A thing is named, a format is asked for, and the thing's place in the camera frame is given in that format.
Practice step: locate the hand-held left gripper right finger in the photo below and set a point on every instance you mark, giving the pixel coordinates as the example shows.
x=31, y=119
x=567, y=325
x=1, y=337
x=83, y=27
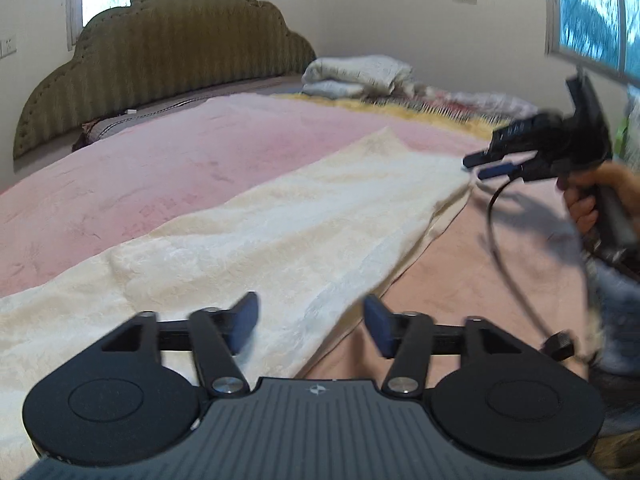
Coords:
x=377, y=325

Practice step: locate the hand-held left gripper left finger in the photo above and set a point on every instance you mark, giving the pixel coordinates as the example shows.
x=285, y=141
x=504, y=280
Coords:
x=245, y=320

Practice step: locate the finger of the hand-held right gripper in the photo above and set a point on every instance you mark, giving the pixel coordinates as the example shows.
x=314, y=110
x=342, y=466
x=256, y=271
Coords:
x=482, y=159
x=497, y=170

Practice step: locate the cream white towel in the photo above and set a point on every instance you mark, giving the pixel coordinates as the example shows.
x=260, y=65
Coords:
x=300, y=235

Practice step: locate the person's right hand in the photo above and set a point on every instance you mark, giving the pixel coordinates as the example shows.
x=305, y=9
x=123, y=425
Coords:
x=582, y=205

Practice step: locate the colourful patterned blanket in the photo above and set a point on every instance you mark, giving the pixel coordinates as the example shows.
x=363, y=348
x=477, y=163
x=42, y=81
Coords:
x=440, y=110

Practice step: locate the large side window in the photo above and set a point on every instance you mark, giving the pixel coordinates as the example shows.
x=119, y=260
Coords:
x=595, y=10

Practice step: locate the folded white quilt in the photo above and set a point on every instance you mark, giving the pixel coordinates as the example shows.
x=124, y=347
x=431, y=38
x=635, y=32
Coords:
x=355, y=72

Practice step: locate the pink blanket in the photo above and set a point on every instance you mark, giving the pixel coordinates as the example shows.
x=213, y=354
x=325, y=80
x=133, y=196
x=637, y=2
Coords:
x=200, y=160

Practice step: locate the person's grey fluffy clothing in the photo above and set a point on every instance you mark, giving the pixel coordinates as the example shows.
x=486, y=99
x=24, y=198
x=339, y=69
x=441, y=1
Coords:
x=617, y=320

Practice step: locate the grey striped pillow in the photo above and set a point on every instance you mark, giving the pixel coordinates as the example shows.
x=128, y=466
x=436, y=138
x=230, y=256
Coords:
x=130, y=121

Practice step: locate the olive padded headboard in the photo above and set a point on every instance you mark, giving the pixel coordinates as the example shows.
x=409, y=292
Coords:
x=190, y=40

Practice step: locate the white wall socket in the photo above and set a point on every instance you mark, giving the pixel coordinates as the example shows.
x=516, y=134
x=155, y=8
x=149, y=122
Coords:
x=7, y=46

